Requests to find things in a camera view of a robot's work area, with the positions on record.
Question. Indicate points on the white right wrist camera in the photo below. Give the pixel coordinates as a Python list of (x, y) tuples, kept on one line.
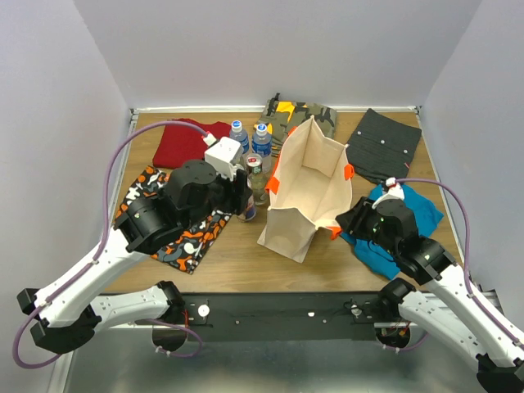
[(391, 190)]

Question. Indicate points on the Pocari Sweat bottle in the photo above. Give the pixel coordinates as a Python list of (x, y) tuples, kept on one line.
[(238, 133), (261, 144)]

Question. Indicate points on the folded red shirt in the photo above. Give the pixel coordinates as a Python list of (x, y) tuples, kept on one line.
[(178, 144)]

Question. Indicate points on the red tab can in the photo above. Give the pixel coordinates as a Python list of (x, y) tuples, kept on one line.
[(254, 163), (249, 213)]

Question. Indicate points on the aluminium table frame rail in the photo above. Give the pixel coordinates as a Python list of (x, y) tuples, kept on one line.
[(236, 263)]

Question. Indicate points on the red tab can back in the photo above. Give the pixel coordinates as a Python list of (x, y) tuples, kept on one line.
[(249, 213)]

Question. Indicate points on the beige canvas tote bag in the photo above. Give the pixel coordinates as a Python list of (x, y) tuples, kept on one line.
[(311, 184)]

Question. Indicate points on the camouflage yellow green shorts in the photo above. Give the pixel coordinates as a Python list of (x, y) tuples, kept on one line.
[(282, 116)]

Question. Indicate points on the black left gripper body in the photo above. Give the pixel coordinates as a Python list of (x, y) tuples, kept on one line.
[(223, 197)]

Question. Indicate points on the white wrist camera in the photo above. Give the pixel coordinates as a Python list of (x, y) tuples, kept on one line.
[(223, 156), (391, 190)]

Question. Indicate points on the red tab can front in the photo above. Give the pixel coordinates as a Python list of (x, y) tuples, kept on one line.
[(254, 163)]

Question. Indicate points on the orange black patterned shorts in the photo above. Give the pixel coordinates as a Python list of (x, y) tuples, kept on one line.
[(187, 252)]

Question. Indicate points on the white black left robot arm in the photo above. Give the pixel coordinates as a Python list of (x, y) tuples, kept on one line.
[(68, 313)]

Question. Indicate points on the dark grey buttoned garment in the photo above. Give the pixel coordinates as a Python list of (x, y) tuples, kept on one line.
[(381, 148)]

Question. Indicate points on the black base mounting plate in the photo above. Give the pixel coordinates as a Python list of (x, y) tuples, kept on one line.
[(292, 316)]

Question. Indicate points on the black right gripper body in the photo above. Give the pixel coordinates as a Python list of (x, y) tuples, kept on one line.
[(384, 241)]

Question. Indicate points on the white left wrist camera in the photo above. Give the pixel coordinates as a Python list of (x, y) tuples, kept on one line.
[(223, 156)]

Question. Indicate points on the teal blue shirt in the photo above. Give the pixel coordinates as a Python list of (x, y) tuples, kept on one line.
[(427, 217)]

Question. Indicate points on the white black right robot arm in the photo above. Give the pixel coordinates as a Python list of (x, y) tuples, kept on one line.
[(470, 326)]

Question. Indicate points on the green cap glass bottle back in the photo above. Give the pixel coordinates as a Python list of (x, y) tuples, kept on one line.
[(258, 183)]

